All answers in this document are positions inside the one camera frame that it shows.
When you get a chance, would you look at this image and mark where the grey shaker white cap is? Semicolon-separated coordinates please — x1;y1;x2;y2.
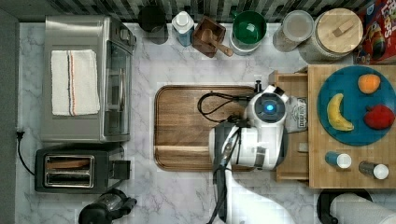
359;161;389;180

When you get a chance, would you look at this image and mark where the wooden drawer with black handle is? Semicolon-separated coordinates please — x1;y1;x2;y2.
259;72;309;181

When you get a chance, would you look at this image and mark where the yellow banana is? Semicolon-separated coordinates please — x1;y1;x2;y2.
327;93;354;132

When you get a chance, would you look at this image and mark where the white paper towel roll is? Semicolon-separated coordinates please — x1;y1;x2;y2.
330;193;396;224

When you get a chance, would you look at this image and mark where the wooden drawer cabinet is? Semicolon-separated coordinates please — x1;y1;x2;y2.
306;63;396;189

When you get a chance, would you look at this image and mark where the white striped folded towel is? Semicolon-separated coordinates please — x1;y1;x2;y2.
50;49;100;117

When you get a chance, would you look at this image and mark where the glass jar of grains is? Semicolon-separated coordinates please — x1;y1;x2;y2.
273;10;314;52

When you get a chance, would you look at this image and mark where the blue shaker white cap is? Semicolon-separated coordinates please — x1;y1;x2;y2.
325;151;352;169

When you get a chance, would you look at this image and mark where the small wooden block in drawer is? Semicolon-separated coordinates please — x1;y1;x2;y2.
298;143;308;153

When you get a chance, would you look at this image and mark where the black paper towel holder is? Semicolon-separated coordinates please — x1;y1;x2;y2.
317;189;372;224

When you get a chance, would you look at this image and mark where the glass jar wooden lid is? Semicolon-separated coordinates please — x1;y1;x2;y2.
298;8;363;63

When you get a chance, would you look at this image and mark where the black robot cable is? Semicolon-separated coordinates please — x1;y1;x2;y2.
196;91;254;224

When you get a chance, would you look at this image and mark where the red apple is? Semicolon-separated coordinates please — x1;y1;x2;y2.
363;105;395;130

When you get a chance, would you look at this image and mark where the dark wooden utensil box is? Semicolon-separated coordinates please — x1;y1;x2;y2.
192;16;226;58

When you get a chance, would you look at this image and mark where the wooden pestle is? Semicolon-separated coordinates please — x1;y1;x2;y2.
202;29;233;57

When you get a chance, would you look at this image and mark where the wooden cutting board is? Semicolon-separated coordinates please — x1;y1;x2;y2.
154;85;253;172

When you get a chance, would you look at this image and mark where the wooden toast slice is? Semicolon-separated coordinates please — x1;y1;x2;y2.
45;160;90;170

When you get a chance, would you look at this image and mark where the green mug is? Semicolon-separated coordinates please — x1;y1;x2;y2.
232;10;267;48

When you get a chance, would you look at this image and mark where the silver toaster oven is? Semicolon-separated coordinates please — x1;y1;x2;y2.
41;15;136;143

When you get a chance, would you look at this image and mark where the black two-slot toaster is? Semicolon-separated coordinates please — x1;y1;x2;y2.
35;144;131;194

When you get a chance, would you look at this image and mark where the orange fruit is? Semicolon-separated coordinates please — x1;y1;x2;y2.
358;74;381;94

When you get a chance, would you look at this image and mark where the white bowl under mug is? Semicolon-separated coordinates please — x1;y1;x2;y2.
230;32;263;56

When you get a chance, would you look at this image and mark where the black round pot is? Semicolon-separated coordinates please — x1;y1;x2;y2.
138;6;166;33

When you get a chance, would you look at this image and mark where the blue bottle white cap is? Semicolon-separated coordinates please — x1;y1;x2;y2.
172;11;194;47

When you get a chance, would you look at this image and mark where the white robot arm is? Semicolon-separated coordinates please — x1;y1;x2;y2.
207;85;294;224

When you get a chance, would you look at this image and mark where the red cereal box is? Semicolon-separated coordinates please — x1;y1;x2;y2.
354;0;396;64

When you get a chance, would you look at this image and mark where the black toaster power cord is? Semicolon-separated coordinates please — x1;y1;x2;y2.
15;130;36;177

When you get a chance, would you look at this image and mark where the bagged bread in drawer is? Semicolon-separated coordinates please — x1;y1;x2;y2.
285;96;308;133

